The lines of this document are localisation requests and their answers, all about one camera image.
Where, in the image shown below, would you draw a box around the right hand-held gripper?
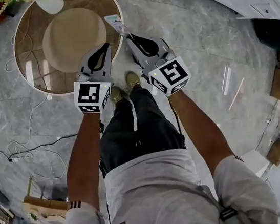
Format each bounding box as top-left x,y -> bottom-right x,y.
125,26 -> 194,102

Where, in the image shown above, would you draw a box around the person's right tan shoe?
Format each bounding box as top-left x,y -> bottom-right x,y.
123,69 -> 142,90

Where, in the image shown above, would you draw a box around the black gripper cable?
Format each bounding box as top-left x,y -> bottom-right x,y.
169,97 -> 185,143

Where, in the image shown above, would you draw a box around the person's left tan shoe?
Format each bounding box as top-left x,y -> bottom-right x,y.
108,84 -> 127,106

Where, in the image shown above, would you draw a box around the white vase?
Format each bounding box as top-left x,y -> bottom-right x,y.
35,0 -> 66,17

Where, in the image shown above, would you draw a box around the white floor cable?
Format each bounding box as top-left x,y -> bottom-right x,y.
0,30 -> 70,186

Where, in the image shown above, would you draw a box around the person's right forearm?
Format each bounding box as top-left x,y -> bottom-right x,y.
167,83 -> 239,179

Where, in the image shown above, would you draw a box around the small cardboard box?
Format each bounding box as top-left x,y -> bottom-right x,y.
264,139 -> 280,169

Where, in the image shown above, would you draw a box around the round beige stool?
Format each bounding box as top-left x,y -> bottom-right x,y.
37,4 -> 113,77

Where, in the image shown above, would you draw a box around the person's dark trousers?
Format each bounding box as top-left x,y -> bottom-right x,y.
89,79 -> 189,177

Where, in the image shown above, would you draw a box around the person's white shirt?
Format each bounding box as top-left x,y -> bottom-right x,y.
46,134 -> 280,224

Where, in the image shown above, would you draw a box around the light wooden furniture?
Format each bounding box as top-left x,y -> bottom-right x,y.
18,172 -> 71,224

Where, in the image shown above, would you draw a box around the yellow green plant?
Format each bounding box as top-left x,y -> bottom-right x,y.
0,0 -> 56,16

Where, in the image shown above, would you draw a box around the dark trash bin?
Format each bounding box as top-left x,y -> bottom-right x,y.
252,15 -> 280,60

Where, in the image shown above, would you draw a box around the black floor cable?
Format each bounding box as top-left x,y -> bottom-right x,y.
0,125 -> 82,165

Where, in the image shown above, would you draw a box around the light plastic trash wrapper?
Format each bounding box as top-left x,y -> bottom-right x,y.
103,12 -> 130,39

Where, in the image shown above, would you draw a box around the person's left forearm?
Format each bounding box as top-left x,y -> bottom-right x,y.
57,109 -> 115,210

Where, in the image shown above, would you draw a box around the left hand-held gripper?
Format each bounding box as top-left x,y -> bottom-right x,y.
67,42 -> 121,116

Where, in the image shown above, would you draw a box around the round glass wooden table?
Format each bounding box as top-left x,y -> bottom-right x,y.
7,0 -> 133,101

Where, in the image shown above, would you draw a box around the person's tan shoe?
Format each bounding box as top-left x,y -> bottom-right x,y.
108,84 -> 127,106
123,69 -> 142,90

